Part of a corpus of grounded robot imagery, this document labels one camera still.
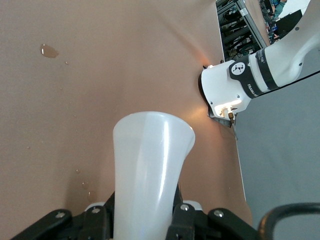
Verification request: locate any person in teal shirt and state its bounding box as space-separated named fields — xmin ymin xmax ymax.
xmin=271 ymin=0 xmax=288 ymax=18

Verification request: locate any brown table cover mat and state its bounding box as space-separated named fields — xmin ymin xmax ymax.
xmin=0 ymin=0 xmax=252 ymax=240

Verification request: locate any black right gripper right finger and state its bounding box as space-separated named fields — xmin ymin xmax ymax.
xmin=166 ymin=183 xmax=260 ymax=240

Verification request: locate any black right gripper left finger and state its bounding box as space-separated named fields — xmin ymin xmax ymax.
xmin=7 ymin=191 xmax=116 ymax=240

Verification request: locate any translucent squeeze bottle orange cap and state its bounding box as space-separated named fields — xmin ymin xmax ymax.
xmin=112 ymin=110 xmax=197 ymax=240

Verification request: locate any aluminium rack beam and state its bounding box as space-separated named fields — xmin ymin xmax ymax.
xmin=233 ymin=0 xmax=268 ymax=52

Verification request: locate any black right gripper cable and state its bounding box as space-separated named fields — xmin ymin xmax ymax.
xmin=258 ymin=201 xmax=320 ymax=240

